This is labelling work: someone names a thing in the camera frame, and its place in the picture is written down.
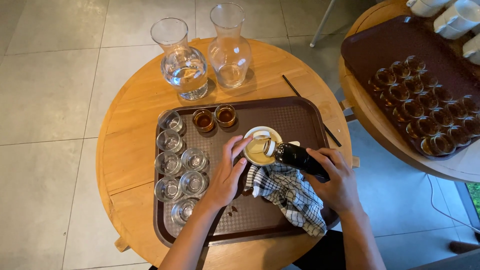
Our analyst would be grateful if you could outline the group of empty shot glasses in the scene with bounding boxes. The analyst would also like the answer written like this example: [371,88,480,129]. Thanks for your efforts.
[154,110,210,227]

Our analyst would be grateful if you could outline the person's left hand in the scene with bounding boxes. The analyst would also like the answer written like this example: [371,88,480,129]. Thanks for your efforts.
[202,135,253,210]

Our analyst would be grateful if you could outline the thin black straw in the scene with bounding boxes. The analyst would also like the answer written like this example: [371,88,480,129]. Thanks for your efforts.
[282,74,342,148]

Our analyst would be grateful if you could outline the white ceramic cup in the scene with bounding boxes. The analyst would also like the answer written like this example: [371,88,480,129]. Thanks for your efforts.
[433,0,480,40]
[462,34,480,66]
[406,0,451,18]

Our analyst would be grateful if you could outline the dark brown large tray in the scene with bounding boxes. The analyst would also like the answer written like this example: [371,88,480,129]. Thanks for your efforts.
[340,15,480,161]

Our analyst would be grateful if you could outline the group of filled shot glasses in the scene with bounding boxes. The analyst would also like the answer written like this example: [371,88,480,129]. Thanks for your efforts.
[368,55,480,157]

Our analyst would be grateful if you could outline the empty glass carafe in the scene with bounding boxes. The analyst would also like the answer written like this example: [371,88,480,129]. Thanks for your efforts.
[207,3,253,89]

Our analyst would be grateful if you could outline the white metal chair leg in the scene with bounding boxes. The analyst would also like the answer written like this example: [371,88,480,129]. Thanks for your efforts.
[310,0,337,48]

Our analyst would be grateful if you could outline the dark syrup bottle white cap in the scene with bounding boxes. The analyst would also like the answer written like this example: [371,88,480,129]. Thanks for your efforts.
[253,130,331,181]

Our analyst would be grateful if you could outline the round wooden side table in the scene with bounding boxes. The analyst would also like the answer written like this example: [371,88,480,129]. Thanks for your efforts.
[337,0,480,184]

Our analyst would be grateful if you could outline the glass carafe with water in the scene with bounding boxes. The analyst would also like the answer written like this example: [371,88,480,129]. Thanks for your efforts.
[150,17,209,101]

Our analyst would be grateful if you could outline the brown plastic serving tray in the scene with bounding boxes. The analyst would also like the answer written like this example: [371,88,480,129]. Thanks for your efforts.
[153,96,340,248]

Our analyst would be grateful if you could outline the white cable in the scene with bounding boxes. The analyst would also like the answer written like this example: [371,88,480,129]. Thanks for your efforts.
[427,174,480,230]

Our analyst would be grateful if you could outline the person's right hand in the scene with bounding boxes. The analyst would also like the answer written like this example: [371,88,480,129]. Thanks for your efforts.
[302,147,361,217]

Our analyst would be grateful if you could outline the person's black clothing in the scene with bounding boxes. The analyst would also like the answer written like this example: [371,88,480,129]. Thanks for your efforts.
[281,229,347,270]

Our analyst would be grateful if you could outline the black white checked cloth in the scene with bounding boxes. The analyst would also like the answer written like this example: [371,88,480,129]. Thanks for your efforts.
[245,163,328,238]

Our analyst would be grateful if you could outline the dark brown rounded object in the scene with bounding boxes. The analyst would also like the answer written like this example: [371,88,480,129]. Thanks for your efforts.
[449,241,480,255]

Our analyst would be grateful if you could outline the cream ceramic cup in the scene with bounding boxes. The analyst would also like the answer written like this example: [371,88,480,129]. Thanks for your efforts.
[243,126,284,167]

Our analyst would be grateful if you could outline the shot glass with amber liquid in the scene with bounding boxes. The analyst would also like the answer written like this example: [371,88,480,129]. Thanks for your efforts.
[214,104,237,128]
[192,109,215,133]

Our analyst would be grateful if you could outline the dark window frame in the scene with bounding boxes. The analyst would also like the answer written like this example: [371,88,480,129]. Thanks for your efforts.
[454,181,480,227]

